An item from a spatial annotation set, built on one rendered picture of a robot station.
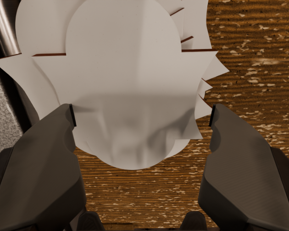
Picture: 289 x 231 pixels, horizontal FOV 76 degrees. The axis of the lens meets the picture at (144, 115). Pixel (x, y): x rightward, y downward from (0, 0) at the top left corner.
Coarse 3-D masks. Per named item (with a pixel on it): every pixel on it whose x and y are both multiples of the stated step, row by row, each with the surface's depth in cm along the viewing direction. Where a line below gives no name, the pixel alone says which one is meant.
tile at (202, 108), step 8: (184, 40) 14; (192, 40) 13; (184, 48) 14; (200, 104) 16; (208, 104) 17; (200, 112) 16; (208, 112) 16; (176, 144) 18; (184, 144) 18; (176, 152) 19
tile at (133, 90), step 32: (96, 0) 10; (128, 0) 10; (96, 32) 11; (128, 32) 11; (160, 32) 11; (64, 64) 12; (96, 64) 12; (128, 64) 12; (160, 64) 12; (192, 64) 12; (64, 96) 13; (96, 96) 13; (128, 96) 13; (160, 96) 13; (192, 96) 13; (96, 128) 14; (128, 128) 14; (160, 128) 14; (192, 128) 14; (128, 160) 16; (160, 160) 16
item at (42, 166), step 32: (32, 128) 9; (64, 128) 9; (32, 160) 7; (64, 160) 7; (0, 192) 6; (32, 192) 6; (64, 192) 6; (0, 224) 5; (32, 224) 5; (64, 224) 7
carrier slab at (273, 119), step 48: (240, 0) 14; (288, 0) 14; (240, 48) 16; (288, 48) 16; (240, 96) 18; (288, 96) 18; (192, 144) 22; (288, 144) 22; (96, 192) 26; (144, 192) 26; (192, 192) 26
